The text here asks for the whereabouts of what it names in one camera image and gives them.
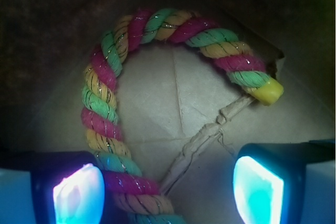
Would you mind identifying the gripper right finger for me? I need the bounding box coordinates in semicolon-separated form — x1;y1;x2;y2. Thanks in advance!
233;141;335;223

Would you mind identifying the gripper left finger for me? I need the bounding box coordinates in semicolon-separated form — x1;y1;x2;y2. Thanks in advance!
1;151;105;223

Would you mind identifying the multicolored twisted rope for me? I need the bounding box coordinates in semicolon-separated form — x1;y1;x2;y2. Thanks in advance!
81;8;285;224

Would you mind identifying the brown paper bag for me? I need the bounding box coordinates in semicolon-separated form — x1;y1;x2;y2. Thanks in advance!
1;0;335;223

